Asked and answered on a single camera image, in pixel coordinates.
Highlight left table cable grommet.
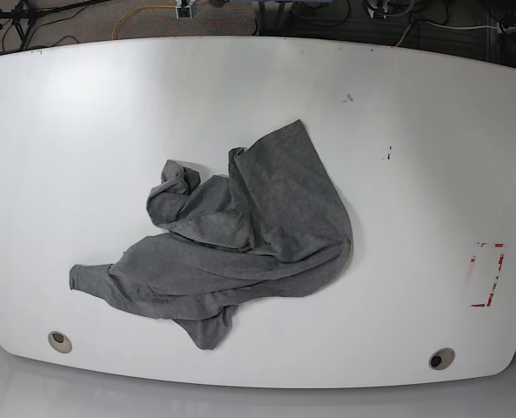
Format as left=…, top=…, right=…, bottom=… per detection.
left=48, top=331, right=72, bottom=354

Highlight right table cable grommet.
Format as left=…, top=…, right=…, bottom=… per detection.
left=429, top=347, right=455, bottom=371

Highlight red tape rectangle marking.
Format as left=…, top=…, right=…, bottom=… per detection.
left=466, top=242, right=506, bottom=307

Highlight yellow cable on floor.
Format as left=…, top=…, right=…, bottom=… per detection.
left=111, top=4, right=177, bottom=41

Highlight table cable grommet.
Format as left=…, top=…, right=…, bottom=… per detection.
left=429, top=347, right=455, bottom=371
left=48, top=331, right=72, bottom=354

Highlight small aluminium profile block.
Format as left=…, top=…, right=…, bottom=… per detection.
left=175, top=2, right=196, bottom=19

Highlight grey T-shirt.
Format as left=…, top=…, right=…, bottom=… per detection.
left=69, top=121, right=352, bottom=350

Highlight black tripod stand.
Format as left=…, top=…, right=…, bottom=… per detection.
left=0, top=0, right=106, bottom=51

